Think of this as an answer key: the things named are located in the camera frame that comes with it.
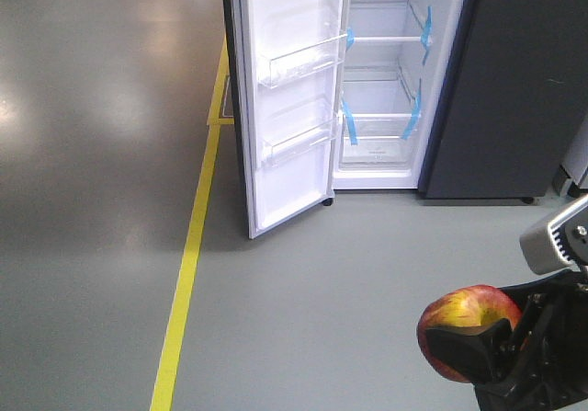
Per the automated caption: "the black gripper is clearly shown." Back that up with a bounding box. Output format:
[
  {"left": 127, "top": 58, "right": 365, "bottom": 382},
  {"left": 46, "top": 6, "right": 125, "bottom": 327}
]
[{"left": 424, "top": 277, "right": 587, "bottom": 410}]

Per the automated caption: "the red yellow apple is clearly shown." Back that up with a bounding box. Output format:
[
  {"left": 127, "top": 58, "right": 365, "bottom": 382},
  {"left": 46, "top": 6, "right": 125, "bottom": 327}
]
[{"left": 416, "top": 284, "right": 522, "bottom": 383}]

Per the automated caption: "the white fridge door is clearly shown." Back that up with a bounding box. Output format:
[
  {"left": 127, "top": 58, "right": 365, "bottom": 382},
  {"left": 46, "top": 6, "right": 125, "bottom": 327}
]
[{"left": 223, "top": 0, "right": 348, "bottom": 238}]

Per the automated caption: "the dark grey fridge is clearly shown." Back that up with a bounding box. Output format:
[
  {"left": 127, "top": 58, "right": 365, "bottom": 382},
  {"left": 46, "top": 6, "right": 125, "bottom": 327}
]
[{"left": 334, "top": 0, "right": 587, "bottom": 200}]

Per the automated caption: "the clear lower door bin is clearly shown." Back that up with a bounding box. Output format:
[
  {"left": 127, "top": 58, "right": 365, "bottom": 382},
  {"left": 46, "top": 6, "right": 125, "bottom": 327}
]
[{"left": 258, "top": 103, "right": 335, "bottom": 166}]

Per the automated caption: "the clear door bin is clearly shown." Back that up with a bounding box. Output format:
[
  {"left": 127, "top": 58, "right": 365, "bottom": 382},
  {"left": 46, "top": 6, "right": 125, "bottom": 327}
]
[
  {"left": 256, "top": 33, "right": 347, "bottom": 89},
  {"left": 258, "top": 103, "right": 335, "bottom": 166}
]

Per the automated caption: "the clear middle door bin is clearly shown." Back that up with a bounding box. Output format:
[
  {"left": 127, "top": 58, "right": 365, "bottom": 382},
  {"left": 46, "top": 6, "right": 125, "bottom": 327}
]
[{"left": 256, "top": 33, "right": 347, "bottom": 89}]

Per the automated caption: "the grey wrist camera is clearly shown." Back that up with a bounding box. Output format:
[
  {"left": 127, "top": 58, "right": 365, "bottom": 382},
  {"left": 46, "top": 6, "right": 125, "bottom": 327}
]
[{"left": 519, "top": 195, "right": 587, "bottom": 278}]

